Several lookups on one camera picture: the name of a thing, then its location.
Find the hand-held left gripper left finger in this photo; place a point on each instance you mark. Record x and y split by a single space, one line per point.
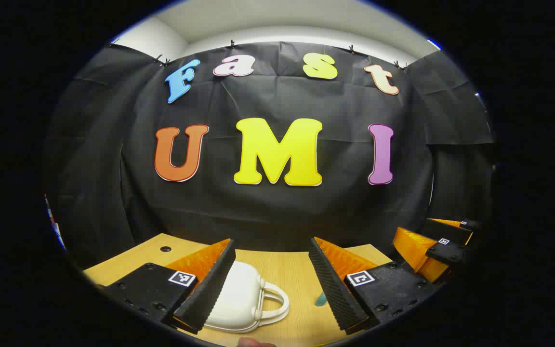
210 294

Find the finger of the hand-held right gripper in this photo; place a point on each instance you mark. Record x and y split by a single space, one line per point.
451 251
446 230

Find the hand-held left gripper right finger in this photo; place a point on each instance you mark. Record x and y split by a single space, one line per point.
330 289

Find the teal bottle with blue cap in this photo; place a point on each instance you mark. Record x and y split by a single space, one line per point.
320 300

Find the white suitcase with grey lining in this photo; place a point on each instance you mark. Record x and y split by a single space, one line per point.
239 299

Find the black backdrop cloth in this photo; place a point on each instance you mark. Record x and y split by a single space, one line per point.
268 212

